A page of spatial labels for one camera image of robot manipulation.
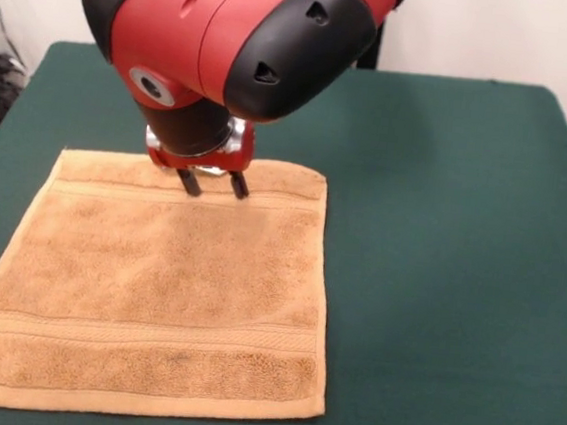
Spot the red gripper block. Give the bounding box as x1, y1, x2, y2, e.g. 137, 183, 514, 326
142, 113, 259, 203

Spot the tan terry towel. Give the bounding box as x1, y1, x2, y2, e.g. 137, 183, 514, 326
0, 132, 349, 425

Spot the dark green table cloth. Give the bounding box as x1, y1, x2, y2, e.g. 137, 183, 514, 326
0, 32, 567, 425

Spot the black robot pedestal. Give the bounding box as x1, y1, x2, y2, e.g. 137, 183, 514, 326
355, 13, 390, 72

